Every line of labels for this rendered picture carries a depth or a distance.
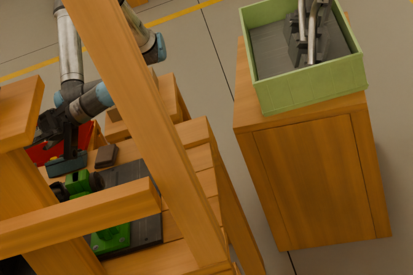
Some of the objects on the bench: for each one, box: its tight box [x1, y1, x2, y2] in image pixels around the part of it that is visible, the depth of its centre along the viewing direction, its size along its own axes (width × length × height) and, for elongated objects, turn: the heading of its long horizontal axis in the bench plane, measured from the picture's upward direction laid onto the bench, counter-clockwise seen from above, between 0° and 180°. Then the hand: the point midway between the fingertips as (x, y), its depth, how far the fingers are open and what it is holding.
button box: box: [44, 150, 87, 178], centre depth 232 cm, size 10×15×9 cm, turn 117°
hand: (31, 151), depth 190 cm, fingers open, 14 cm apart
